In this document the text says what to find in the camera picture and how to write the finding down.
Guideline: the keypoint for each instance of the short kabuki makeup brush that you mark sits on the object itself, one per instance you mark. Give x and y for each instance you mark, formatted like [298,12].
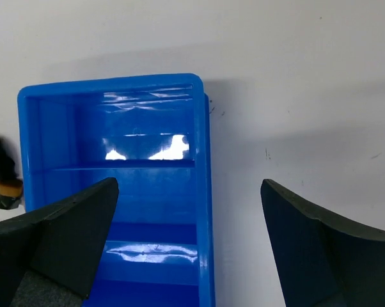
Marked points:
[11,187]

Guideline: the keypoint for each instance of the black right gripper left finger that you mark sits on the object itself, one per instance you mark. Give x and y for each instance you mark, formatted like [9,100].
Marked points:
[50,256]

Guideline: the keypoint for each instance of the blue plastic organizer tray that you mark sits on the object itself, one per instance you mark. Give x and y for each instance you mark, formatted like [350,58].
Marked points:
[152,134]

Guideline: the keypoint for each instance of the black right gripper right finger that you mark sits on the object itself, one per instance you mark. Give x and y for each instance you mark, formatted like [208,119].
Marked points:
[322,258]

